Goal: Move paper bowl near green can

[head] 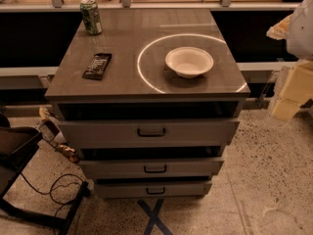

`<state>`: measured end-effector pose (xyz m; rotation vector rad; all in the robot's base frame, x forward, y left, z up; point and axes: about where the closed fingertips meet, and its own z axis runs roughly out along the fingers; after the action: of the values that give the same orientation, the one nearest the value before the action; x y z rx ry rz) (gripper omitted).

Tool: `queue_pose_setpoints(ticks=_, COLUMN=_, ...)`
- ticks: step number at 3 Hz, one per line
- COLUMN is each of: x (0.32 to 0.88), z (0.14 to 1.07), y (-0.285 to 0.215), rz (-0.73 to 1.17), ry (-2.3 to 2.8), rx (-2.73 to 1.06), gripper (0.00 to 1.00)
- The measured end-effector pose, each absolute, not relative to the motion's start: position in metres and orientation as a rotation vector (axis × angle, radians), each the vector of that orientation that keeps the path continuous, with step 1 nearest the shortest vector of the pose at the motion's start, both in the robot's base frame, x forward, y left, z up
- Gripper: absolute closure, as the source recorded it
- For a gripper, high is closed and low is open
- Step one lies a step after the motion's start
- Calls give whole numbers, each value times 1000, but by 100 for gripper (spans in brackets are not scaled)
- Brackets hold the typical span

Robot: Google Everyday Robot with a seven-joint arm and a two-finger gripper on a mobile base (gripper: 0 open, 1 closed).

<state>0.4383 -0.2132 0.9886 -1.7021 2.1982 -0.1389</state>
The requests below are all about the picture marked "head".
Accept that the grey drawer cabinet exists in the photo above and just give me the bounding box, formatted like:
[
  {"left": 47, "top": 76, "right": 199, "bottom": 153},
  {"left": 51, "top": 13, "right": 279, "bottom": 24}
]
[{"left": 46, "top": 9, "right": 249, "bottom": 185}]

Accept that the top grey drawer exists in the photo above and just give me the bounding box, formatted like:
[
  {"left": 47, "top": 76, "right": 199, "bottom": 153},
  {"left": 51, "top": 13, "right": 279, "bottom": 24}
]
[{"left": 60, "top": 118, "right": 239, "bottom": 150}]

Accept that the crumpled snack bag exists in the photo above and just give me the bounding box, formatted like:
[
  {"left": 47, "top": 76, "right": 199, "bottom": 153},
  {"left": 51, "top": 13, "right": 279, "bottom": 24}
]
[{"left": 38, "top": 107, "right": 79, "bottom": 163}]

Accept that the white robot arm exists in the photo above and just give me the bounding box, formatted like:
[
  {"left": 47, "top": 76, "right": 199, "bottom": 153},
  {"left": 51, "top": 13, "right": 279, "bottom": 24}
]
[{"left": 267, "top": 0, "right": 313, "bottom": 121}]

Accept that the green soda can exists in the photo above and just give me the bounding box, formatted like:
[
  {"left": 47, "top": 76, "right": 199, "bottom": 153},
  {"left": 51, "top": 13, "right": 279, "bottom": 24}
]
[{"left": 80, "top": 0, "right": 102, "bottom": 35}]

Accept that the white paper bowl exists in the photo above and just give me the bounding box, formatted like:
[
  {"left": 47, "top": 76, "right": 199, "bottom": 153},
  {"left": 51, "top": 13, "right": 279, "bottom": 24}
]
[{"left": 165, "top": 47, "right": 214, "bottom": 78}]

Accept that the middle grey drawer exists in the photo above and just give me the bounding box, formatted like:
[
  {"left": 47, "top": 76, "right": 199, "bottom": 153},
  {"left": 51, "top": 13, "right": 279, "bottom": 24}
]
[{"left": 79, "top": 158, "right": 224, "bottom": 179}]

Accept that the black snack bar wrapper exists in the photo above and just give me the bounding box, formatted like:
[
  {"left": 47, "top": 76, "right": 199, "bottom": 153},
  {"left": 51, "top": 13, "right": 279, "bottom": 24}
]
[{"left": 82, "top": 53, "right": 112, "bottom": 80}]

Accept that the blue tape cross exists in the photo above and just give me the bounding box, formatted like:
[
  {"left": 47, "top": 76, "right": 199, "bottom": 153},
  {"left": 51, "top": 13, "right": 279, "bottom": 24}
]
[{"left": 137, "top": 199, "right": 173, "bottom": 235}]

